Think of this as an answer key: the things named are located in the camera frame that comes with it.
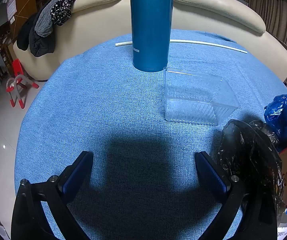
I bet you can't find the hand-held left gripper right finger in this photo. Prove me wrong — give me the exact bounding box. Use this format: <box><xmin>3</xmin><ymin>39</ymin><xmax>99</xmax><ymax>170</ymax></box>
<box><xmin>195</xmin><ymin>151</ymin><xmax>278</xmax><ymax>240</ymax></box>

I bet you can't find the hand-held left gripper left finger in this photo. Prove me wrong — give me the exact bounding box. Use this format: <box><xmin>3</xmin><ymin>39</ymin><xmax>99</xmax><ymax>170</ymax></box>
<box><xmin>11</xmin><ymin>151</ymin><xmax>94</xmax><ymax>240</ymax></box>

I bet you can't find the crumpled black plastic bag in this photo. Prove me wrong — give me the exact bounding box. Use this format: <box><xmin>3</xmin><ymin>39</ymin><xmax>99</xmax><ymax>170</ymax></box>
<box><xmin>218</xmin><ymin>119</ymin><xmax>286</xmax><ymax>228</ymax></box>

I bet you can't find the clear plastic food container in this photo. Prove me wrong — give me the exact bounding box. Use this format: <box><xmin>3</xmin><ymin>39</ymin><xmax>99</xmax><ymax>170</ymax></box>
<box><xmin>163</xmin><ymin>67</ymin><xmax>241</xmax><ymax>126</ymax></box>

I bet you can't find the small white box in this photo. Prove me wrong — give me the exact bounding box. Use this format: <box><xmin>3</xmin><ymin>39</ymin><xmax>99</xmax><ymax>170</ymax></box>
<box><xmin>277</xmin><ymin>225</ymin><xmax>287</xmax><ymax>240</ymax></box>

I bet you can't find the thin white plastic tube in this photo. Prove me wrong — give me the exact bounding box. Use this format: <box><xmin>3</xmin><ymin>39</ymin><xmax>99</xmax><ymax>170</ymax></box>
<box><xmin>115</xmin><ymin>39</ymin><xmax>248</xmax><ymax>54</ymax></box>

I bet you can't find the black jacket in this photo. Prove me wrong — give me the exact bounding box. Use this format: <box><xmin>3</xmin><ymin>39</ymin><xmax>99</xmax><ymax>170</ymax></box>
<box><xmin>17</xmin><ymin>11</ymin><xmax>56</xmax><ymax>57</ymax></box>

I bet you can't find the beige leather sofa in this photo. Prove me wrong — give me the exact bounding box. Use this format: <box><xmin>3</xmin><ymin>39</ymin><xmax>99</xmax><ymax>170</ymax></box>
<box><xmin>13</xmin><ymin>0</ymin><xmax>287</xmax><ymax>82</ymax></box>

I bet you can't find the grey knit garment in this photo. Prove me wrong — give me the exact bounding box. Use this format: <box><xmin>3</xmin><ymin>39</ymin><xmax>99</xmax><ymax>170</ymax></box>
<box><xmin>34</xmin><ymin>0</ymin><xmax>66</xmax><ymax>37</ymax></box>

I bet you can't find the blue metal thermos bottle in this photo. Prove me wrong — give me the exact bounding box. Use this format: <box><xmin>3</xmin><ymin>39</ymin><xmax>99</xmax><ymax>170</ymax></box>
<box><xmin>130</xmin><ymin>0</ymin><xmax>175</xmax><ymax>72</ymax></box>

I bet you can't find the black floral cloth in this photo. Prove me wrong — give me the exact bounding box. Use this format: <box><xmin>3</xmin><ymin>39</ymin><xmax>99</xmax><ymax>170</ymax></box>
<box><xmin>51</xmin><ymin>0</ymin><xmax>130</xmax><ymax>26</ymax></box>

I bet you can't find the brown curtain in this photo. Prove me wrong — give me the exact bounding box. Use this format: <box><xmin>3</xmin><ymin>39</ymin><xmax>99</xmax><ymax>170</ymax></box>
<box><xmin>245</xmin><ymin>0</ymin><xmax>287</xmax><ymax>55</ymax></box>

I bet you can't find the wall calendar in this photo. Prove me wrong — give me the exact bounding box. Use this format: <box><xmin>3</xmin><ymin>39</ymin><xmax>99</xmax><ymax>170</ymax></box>
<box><xmin>6</xmin><ymin>0</ymin><xmax>18</xmax><ymax>20</ymax></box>

